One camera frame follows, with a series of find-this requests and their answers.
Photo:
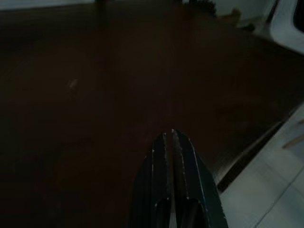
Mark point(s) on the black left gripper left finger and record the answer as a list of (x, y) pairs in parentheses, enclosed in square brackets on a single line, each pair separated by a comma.
[(152, 185)]

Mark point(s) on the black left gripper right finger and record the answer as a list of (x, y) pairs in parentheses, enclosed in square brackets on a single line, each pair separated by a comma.
[(197, 190)]

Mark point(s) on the brown cardboard box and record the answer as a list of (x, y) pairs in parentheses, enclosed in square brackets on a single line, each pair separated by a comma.
[(234, 16)]

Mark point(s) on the black foam puzzle tile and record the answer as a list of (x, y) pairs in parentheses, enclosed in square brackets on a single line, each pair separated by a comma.
[(202, 4)]

